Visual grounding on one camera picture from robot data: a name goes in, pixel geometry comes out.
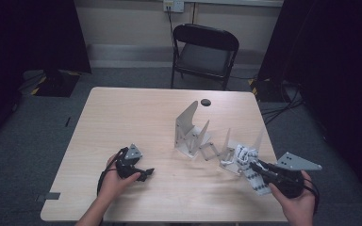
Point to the grey expandable metal rack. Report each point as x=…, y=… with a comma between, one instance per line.
x=187, y=121

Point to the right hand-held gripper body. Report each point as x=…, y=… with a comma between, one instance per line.
x=287, y=183

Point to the black table grommet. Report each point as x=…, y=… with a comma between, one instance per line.
x=205, y=102

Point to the grey tape piece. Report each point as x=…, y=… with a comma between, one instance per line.
x=48, y=196

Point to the black folding chair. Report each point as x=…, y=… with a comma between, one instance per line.
x=205, y=58

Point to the person's right hand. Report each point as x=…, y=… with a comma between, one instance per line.
x=298, y=210

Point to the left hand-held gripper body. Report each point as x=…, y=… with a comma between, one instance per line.
x=125, y=166

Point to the white wall socket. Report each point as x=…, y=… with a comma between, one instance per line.
x=173, y=5

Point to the black curtain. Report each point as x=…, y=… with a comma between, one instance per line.
x=28, y=34
x=333, y=62

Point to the person's left hand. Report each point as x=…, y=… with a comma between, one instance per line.
x=113, y=188

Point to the white patterned knit cloth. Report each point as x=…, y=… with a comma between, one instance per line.
x=257, y=183

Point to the white wall trunking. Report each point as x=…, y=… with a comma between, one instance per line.
x=232, y=2

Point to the black stand base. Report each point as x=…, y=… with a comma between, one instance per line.
x=56, y=83
x=265, y=91

